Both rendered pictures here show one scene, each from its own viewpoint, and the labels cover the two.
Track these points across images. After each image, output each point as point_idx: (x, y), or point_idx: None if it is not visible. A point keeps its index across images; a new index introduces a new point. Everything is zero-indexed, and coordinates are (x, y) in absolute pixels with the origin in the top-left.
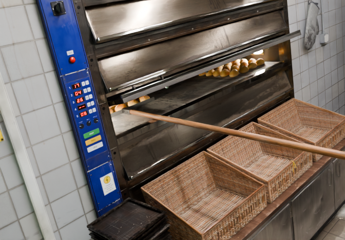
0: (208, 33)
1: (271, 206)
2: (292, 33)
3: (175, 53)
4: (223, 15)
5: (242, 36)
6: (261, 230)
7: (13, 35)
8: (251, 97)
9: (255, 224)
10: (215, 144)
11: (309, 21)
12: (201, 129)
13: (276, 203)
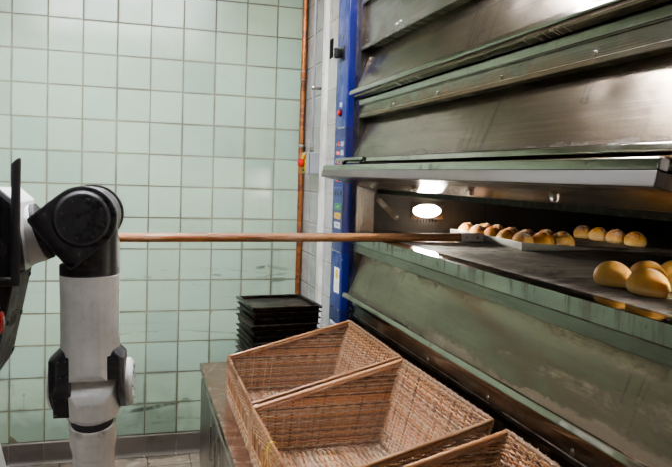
0: (468, 109)
1: (242, 456)
2: (602, 164)
3: (410, 136)
4: (487, 64)
5: (520, 133)
6: (227, 456)
7: (334, 80)
8: (524, 352)
9: (228, 433)
10: (412, 366)
11: None
12: (415, 313)
13: (242, 463)
